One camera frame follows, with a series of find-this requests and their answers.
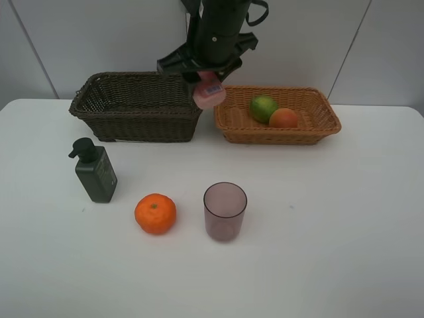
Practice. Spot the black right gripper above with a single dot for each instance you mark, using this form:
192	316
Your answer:
205	50

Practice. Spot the pink lotion bottle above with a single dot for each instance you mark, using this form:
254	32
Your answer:
209	92

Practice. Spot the green lime fruit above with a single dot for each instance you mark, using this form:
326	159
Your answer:
262	107

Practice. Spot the peach coloured bread bun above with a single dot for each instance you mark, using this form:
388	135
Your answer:
283	118

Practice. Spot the translucent purple plastic cup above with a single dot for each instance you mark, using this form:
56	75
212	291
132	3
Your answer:
224	206

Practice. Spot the dark green pump bottle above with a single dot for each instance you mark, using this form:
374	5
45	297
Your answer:
94	170

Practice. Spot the orange mandarin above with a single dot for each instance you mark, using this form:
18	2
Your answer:
155	214

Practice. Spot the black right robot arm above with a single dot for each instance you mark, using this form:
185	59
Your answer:
224	17

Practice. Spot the dark brown wicker basket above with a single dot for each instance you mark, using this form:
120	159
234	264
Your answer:
136	107

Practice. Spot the light orange wicker basket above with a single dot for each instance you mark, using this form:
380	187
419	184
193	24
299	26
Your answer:
316	118

